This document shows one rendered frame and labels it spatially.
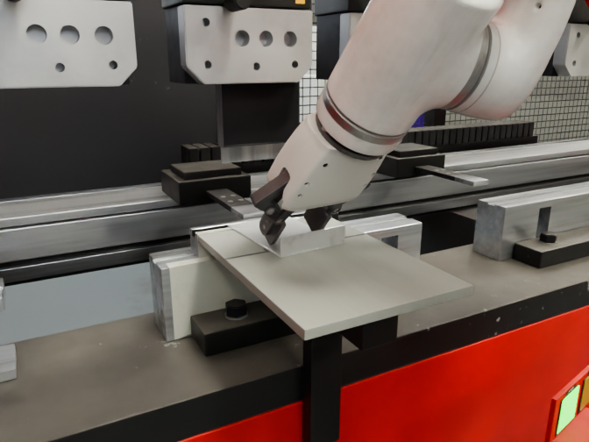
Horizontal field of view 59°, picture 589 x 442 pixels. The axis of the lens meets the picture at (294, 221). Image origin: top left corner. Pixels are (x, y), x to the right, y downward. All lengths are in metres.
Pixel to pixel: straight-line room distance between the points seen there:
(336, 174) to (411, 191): 0.62
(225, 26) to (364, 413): 0.48
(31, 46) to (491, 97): 0.40
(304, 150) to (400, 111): 0.10
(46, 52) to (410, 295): 0.40
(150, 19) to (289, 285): 0.75
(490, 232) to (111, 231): 0.62
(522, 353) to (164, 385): 0.53
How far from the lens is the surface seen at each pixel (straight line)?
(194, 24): 0.58
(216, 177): 0.84
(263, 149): 0.66
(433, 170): 1.01
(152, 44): 1.13
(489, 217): 0.95
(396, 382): 0.71
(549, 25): 0.46
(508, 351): 0.84
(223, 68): 0.59
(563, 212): 1.05
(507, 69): 0.45
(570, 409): 0.73
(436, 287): 0.50
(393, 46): 0.41
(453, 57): 0.42
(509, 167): 1.31
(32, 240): 0.86
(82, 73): 0.56
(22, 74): 0.55
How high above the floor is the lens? 1.20
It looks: 17 degrees down
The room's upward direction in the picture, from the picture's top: straight up
